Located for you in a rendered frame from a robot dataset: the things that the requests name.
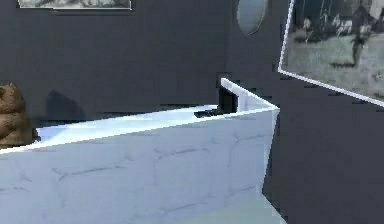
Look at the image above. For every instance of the white marble counter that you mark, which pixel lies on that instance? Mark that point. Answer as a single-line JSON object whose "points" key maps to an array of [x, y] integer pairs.
{"points": [[150, 173]]}

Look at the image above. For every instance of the large white framed picture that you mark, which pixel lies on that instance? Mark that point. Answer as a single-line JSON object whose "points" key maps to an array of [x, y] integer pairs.
{"points": [[336, 50]]}

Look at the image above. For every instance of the oval grey wall mirror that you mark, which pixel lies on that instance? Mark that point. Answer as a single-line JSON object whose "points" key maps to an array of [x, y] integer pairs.
{"points": [[250, 15]]}

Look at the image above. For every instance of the brown teddy bear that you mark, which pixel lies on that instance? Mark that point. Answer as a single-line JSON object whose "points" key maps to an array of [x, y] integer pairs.
{"points": [[11, 120]]}

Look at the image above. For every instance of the white framed grey picture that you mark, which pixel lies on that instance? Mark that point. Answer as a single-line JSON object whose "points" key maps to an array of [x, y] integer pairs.
{"points": [[76, 3]]}

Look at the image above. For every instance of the flat black object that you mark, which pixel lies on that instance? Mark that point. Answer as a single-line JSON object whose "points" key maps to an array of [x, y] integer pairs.
{"points": [[208, 113]]}

